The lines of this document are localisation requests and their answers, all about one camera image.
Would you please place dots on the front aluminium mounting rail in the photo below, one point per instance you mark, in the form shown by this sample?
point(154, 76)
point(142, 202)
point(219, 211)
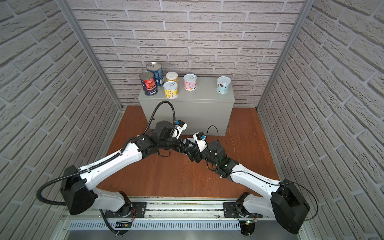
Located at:
point(181, 209)

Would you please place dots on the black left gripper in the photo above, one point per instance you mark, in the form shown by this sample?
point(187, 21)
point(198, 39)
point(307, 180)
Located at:
point(182, 146)

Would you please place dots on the aluminium corner post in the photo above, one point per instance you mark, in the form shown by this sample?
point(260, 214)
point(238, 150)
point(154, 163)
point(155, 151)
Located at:
point(306, 8)
point(82, 38)

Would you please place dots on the perforated white vent strip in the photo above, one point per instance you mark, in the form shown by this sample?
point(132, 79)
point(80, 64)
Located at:
point(157, 225)

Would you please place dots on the right aluminium corner post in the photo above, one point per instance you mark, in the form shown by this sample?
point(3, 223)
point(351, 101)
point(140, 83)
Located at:
point(306, 8)

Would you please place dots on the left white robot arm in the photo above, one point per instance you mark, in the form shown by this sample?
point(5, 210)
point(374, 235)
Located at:
point(80, 191)

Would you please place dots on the grey label pull-tab can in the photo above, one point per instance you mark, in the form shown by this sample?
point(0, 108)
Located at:
point(191, 143)

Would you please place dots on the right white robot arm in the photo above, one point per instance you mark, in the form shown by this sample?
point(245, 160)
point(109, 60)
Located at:
point(282, 199)

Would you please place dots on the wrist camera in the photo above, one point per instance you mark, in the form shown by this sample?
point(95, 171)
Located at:
point(179, 127)
point(201, 141)

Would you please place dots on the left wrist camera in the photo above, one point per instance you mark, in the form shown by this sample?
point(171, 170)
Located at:
point(179, 127)

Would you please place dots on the pink label pull-tab can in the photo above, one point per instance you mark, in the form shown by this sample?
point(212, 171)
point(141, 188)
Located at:
point(190, 82)

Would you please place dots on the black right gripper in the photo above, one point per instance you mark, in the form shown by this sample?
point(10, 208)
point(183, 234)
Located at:
point(196, 154)

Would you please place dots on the left aluminium corner post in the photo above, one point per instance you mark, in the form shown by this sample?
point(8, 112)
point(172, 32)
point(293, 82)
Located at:
point(82, 38)

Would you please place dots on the dark tomato label can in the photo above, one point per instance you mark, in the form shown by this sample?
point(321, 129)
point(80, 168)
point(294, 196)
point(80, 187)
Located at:
point(148, 82)

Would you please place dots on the plain lid silver can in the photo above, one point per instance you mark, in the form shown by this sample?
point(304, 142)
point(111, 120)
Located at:
point(223, 84)

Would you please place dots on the white lid small can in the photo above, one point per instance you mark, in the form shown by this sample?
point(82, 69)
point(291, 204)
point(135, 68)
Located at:
point(172, 76)

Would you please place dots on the yellow label pull-tab can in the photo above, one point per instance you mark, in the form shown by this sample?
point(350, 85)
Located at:
point(171, 90)

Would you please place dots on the grey metal cabinet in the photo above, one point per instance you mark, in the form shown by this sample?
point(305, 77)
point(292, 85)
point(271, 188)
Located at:
point(199, 109)

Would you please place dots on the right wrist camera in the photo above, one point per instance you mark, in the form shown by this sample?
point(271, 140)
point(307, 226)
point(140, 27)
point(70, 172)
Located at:
point(201, 141)

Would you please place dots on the blue label tin can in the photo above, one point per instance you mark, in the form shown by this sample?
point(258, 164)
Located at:
point(157, 70)

